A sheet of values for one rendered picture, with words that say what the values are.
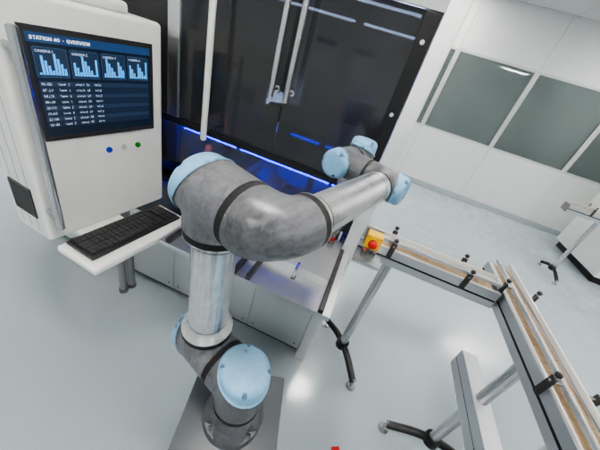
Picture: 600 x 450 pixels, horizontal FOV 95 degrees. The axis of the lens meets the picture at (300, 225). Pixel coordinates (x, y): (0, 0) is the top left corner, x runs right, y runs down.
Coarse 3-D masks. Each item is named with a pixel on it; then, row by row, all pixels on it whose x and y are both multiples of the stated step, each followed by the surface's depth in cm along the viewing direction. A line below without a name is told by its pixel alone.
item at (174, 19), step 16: (176, 0) 102; (400, 0) 82; (416, 0) 81; (432, 0) 80; (448, 0) 79; (176, 16) 105; (176, 32) 108; (176, 48) 110; (176, 64) 113; (176, 80) 117; (176, 96) 120; (176, 112) 124; (192, 128) 124; (240, 144) 120; (272, 160) 119; (288, 160) 117; (320, 176) 115
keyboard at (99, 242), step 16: (160, 208) 129; (112, 224) 112; (128, 224) 114; (144, 224) 117; (160, 224) 121; (80, 240) 101; (96, 240) 103; (112, 240) 105; (128, 240) 108; (96, 256) 98
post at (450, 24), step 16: (464, 0) 78; (448, 16) 81; (464, 16) 79; (448, 32) 82; (432, 48) 85; (448, 48) 84; (432, 64) 87; (416, 80) 90; (432, 80) 89; (416, 96) 92; (400, 112) 100; (416, 112) 94; (400, 128) 98; (400, 144) 100; (384, 160) 104; (352, 224) 120; (352, 240) 124; (352, 256) 128; (320, 320) 153; (304, 336) 163; (304, 352) 169
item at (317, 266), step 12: (336, 240) 136; (312, 252) 123; (324, 252) 125; (336, 252) 127; (288, 264) 108; (300, 264) 114; (312, 264) 116; (324, 264) 118; (312, 276) 107; (324, 276) 111
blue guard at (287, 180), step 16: (176, 128) 127; (176, 144) 131; (192, 144) 128; (208, 144) 125; (224, 144) 123; (176, 160) 135; (240, 160) 124; (256, 160) 121; (256, 176) 125; (272, 176) 122; (288, 176) 120; (304, 176) 117; (288, 192) 123
